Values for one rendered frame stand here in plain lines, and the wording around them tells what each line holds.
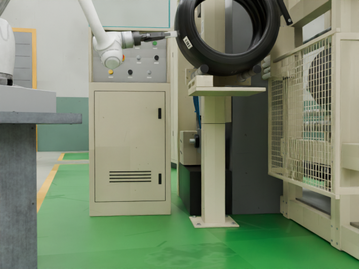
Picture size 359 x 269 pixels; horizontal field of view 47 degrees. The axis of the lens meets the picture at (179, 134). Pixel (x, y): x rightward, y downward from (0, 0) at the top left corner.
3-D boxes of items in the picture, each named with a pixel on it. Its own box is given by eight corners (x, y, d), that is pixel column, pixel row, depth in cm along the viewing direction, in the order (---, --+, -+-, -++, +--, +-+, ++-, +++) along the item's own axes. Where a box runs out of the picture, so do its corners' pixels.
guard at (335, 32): (267, 174, 258) (267, 62, 257) (270, 174, 258) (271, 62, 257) (335, 199, 168) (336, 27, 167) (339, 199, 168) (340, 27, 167)
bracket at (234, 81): (185, 85, 250) (185, 69, 249) (249, 85, 253) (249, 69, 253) (186, 84, 246) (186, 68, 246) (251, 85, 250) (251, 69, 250)
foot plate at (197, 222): (189, 218, 271) (189, 214, 271) (229, 217, 273) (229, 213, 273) (194, 228, 244) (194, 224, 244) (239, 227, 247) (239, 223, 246)
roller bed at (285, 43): (260, 80, 267) (260, 33, 266) (283, 80, 268) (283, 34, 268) (270, 76, 247) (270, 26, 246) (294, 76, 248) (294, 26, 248)
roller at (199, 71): (190, 73, 247) (198, 72, 248) (193, 81, 247) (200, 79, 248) (199, 65, 213) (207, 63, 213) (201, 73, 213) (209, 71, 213)
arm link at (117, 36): (123, 45, 227) (124, 56, 217) (94, 48, 226) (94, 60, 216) (119, 26, 220) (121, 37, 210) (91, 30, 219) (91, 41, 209)
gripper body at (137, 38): (131, 30, 216) (149, 28, 217) (132, 33, 224) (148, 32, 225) (133, 44, 216) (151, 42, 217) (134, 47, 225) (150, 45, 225)
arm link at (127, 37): (121, 33, 224) (132, 32, 225) (123, 50, 224) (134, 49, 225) (120, 30, 215) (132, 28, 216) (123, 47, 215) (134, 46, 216)
